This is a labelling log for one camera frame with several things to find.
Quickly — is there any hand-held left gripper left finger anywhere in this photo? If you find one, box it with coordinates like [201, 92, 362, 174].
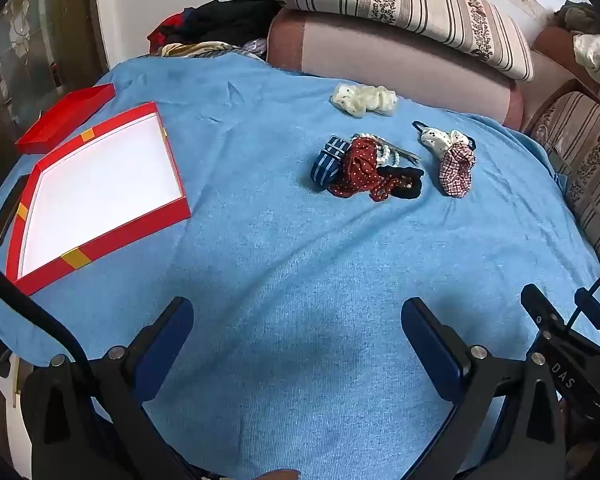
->
[22, 296, 196, 480]

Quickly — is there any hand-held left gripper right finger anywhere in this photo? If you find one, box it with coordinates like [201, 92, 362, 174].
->
[401, 297, 566, 480]

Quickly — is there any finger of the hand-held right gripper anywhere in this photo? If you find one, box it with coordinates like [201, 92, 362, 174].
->
[521, 284, 567, 342]
[574, 287, 600, 319]

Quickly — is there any red white checkered scrunchie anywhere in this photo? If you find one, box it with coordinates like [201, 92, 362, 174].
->
[439, 141, 477, 197]

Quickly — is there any black hair tie with pearls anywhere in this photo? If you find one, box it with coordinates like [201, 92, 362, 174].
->
[380, 164, 425, 200]

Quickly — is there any red box with white inside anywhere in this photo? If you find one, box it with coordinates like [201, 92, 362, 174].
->
[6, 101, 192, 297]

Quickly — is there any red dotted scrunchie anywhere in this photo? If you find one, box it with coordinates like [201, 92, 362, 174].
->
[327, 137, 411, 203]

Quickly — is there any blue striped scrunchie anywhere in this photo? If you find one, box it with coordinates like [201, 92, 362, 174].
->
[309, 136, 353, 191]

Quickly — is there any blue blanket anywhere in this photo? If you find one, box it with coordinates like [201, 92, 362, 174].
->
[0, 52, 600, 480]

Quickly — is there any striped sofa armrest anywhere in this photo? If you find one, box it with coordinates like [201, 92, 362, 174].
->
[525, 91, 600, 311]

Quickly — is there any metal hair pin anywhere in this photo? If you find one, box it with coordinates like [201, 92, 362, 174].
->
[377, 136, 421, 163]

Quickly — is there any black phone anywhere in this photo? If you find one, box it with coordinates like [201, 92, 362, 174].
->
[0, 175, 31, 247]

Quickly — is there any red box lid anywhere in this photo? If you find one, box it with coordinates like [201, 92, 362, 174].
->
[15, 83, 117, 155]

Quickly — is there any white crumpled cloth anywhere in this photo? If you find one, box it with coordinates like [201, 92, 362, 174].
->
[572, 34, 600, 86]

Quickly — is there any cream scrunchie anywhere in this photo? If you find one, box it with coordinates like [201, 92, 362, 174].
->
[330, 82, 398, 119]

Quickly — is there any brown cushion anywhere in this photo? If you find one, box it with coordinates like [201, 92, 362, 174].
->
[532, 25, 600, 92]

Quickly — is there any yellow patterned cloth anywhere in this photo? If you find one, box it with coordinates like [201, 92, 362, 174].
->
[160, 41, 267, 62]

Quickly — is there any pile of dark clothes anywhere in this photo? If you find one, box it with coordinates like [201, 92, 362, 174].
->
[147, 0, 283, 56]

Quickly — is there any wooden cabinet with glass door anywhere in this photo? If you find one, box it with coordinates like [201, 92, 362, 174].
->
[0, 0, 106, 161]

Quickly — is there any striped floral cushion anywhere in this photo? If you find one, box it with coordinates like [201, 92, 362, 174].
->
[272, 0, 536, 83]

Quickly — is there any black cable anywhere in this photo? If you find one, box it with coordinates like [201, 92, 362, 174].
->
[0, 250, 101, 376]

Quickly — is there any white dotted bow hair tie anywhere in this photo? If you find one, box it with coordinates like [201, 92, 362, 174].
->
[412, 120, 478, 162]

